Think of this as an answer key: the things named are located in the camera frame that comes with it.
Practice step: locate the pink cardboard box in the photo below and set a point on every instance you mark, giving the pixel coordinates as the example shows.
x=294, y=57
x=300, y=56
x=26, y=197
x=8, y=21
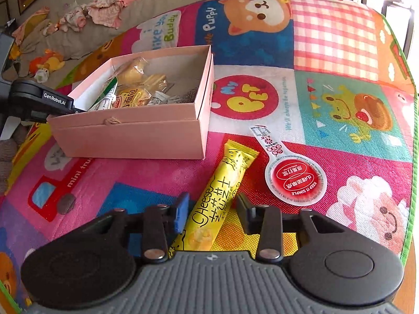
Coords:
x=131, y=137

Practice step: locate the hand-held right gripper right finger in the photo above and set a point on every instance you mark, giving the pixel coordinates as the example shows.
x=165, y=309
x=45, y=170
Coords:
x=244, y=211

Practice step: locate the yellow bun packet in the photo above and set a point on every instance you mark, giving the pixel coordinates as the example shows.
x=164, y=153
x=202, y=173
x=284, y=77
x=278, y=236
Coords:
x=132, y=70

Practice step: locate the small white green plush toy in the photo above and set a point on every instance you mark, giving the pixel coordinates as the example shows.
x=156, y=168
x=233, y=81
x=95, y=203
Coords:
x=41, y=76

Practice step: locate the floral baby garment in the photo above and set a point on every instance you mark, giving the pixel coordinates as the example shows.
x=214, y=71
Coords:
x=76, y=19

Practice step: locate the pink crumpled garment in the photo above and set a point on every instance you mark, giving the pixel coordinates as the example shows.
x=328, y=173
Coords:
x=111, y=9

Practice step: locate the printed cartoon play mat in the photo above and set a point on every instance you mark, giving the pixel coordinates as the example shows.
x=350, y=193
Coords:
x=327, y=55

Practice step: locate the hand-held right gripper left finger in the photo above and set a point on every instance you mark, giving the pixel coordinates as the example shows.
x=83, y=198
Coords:
x=180, y=214

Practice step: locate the red yellow snack packet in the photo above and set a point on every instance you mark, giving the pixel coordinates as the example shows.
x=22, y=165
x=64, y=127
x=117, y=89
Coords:
x=132, y=98

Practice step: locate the yellow cheese snack packet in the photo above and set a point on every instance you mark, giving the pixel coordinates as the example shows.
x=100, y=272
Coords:
x=212, y=196

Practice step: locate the green white snack packet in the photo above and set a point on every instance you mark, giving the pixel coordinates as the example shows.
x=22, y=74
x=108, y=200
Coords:
x=104, y=96

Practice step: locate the beige sofa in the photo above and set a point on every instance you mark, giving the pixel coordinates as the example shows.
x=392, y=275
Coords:
x=137, y=36

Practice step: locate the pink yellow cloth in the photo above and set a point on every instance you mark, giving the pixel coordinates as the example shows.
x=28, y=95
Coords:
x=36, y=18

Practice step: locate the orange yellow plush toy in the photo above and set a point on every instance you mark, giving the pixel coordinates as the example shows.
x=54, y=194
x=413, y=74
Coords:
x=49, y=61

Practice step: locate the red round label snack packet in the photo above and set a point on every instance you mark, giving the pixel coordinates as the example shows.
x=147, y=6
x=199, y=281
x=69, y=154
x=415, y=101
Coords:
x=296, y=180

